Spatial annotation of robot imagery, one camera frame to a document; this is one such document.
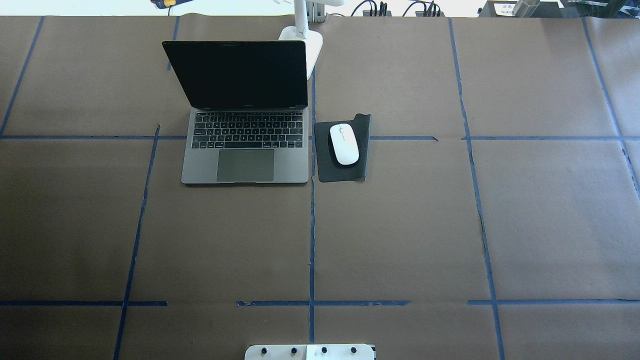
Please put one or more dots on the black mouse pad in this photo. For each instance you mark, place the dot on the black mouse pad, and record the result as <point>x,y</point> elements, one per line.
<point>329,170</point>

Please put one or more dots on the white computer mouse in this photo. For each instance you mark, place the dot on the white computer mouse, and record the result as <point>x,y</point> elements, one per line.
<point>345,146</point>

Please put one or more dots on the grey laptop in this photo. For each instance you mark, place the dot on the grey laptop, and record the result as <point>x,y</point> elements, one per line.
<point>249,116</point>

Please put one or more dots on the white mounting pillar with base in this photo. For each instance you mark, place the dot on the white mounting pillar with base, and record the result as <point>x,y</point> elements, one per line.
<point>332,351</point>

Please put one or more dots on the black flat box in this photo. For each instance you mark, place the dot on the black flat box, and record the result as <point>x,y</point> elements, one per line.
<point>503,9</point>

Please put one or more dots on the silver metal cup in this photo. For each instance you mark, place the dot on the silver metal cup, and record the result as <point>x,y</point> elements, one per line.
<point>525,8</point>

